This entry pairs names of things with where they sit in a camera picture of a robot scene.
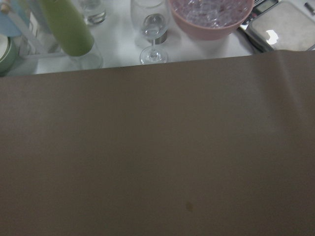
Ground clear drinking glass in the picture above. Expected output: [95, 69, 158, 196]
[78, 0, 106, 26]

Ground clear wine glass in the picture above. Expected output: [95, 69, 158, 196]
[130, 0, 170, 64]

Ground green tumbler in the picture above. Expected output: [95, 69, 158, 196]
[39, 0, 94, 57]

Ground white green bowl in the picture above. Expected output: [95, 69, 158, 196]
[0, 34, 18, 76]

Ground light blue cup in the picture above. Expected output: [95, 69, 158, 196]
[0, 12, 22, 37]

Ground pink bowl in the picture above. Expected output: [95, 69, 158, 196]
[168, 0, 254, 40]

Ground kitchen scale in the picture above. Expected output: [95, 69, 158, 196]
[240, 0, 315, 52]

